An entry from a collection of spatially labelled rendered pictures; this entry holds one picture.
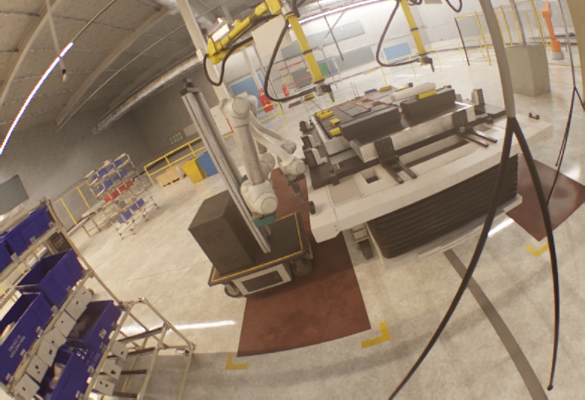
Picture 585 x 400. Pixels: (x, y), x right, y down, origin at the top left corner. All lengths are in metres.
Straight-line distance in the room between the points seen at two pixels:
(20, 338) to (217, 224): 1.63
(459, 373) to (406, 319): 0.53
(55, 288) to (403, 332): 2.17
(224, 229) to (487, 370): 1.98
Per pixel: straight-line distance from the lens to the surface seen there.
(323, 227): 1.19
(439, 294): 1.81
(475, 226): 1.63
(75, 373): 1.68
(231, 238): 1.96
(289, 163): 1.61
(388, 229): 1.35
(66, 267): 1.88
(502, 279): 1.91
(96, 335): 1.76
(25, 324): 1.73
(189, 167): 7.78
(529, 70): 5.85
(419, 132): 1.65
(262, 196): 1.50
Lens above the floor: 1.49
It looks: 21 degrees down
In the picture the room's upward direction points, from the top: 24 degrees counter-clockwise
